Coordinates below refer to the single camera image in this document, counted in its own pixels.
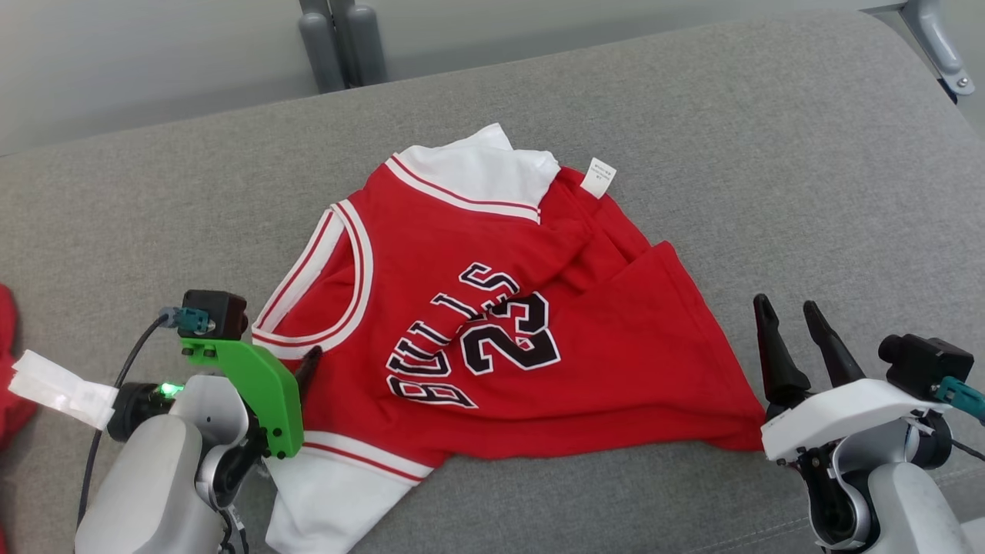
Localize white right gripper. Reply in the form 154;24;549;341
753;293;949;464

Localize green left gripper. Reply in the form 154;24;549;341
181;337;324;461

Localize red Bulls jersey white sleeves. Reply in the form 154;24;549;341
250;123;770;554

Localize red shorts with white stripe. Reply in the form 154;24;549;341
0;283;39;453

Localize left arm cable teal plug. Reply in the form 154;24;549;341
77;306;210;532

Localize white left cable label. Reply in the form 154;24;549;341
8;350;119;430

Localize grey straight partition post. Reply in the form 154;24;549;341
299;0;347;95
331;0;388;88

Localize grey bolted-foot partition post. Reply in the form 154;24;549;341
870;0;977;99

